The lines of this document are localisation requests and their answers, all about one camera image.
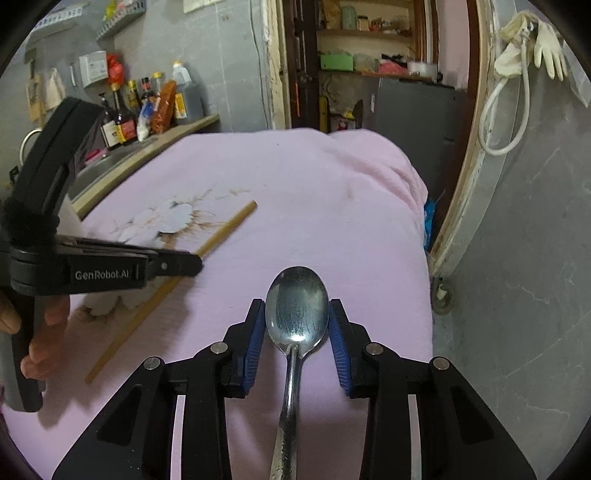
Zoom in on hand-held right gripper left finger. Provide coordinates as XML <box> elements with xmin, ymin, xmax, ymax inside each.
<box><xmin>52</xmin><ymin>299</ymin><xmax>267</xmax><ymax>480</ymax></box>

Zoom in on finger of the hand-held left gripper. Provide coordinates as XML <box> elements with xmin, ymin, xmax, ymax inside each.
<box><xmin>56</xmin><ymin>235</ymin><xmax>204</xmax><ymax>280</ymax></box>

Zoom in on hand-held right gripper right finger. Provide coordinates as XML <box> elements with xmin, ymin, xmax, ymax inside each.
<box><xmin>329</xmin><ymin>298</ymin><xmax>539</xmax><ymax>480</ymax></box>

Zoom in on long bamboo chopstick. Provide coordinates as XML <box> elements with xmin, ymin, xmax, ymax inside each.
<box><xmin>85</xmin><ymin>200</ymin><xmax>258</xmax><ymax>385</ymax></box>

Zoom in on metal spoon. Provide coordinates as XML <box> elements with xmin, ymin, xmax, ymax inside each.
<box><xmin>265</xmin><ymin>266</ymin><xmax>331</xmax><ymax>480</ymax></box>

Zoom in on person's left hand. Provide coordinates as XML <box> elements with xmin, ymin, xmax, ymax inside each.
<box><xmin>0</xmin><ymin>293</ymin><xmax>71</xmax><ymax>381</ymax></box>

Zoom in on wooden counter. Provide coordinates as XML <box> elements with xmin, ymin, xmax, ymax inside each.
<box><xmin>69</xmin><ymin>114</ymin><xmax>221</xmax><ymax>219</ymax></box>

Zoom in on white blue packet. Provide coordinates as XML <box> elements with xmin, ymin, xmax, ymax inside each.
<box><xmin>136</xmin><ymin>99</ymin><xmax>156</xmax><ymax>142</ymax></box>

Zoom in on dark sauce bottle red label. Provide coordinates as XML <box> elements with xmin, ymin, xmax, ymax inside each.
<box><xmin>100</xmin><ymin>92</ymin><xmax>123</xmax><ymax>150</ymax></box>

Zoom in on orange snack packet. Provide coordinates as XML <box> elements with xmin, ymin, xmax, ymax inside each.
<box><xmin>152</xmin><ymin>80</ymin><xmax>179</xmax><ymax>135</ymax></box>

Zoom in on pink floral blanket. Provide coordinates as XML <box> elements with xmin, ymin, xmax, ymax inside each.
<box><xmin>0</xmin><ymin>128</ymin><xmax>435</xmax><ymax>480</ymax></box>

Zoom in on blue plastic bag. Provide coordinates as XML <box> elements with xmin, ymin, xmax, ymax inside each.
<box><xmin>422</xmin><ymin>196</ymin><xmax>437</xmax><ymax>251</ymax></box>

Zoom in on large dark liquid jug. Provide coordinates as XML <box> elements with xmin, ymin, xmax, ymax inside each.
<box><xmin>172</xmin><ymin>61</ymin><xmax>204</xmax><ymax>125</ymax></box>

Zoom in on red plastic bag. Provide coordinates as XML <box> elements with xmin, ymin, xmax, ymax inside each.
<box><xmin>106</xmin><ymin>54</ymin><xmax>126</xmax><ymax>86</ymax></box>

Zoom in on white cardboard box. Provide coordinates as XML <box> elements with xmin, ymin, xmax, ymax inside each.
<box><xmin>78</xmin><ymin>51</ymin><xmax>110</xmax><ymax>84</ymax></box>

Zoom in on grey refrigerator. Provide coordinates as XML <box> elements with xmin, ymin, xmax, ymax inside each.
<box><xmin>373</xmin><ymin>76</ymin><xmax>470</xmax><ymax>206</ymax></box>

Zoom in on green box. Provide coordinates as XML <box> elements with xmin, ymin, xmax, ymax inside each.
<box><xmin>320</xmin><ymin>52</ymin><xmax>355</xmax><ymax>73</ymax></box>

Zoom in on wooden pantry shelves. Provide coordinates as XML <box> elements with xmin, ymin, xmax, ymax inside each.
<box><xmin>318</xmin><ymin>0</ymin><xmax>440</xmax><ymax>84</ymax></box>

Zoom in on cream rubber glove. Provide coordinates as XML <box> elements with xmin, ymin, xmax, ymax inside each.
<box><xmin>533</xmin><ymin>21</ymin><xmax>569</xmax><ymax>82</ymax></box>
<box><xmin>494</xmin><ymin>11</ymin><xmax>539</xmax><ymax>77</ymax></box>

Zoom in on metal wall rack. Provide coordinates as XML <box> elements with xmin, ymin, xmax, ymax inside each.
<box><xmin>95</xmin><ymin>0</ymin><xmax>147</xmax><ymax>40</ymax></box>

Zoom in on white hose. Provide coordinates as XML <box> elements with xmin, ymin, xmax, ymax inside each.
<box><xmin>478</xmin><ymin>37</ymin><xmax>533</xmax><ymax>157</ymax></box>

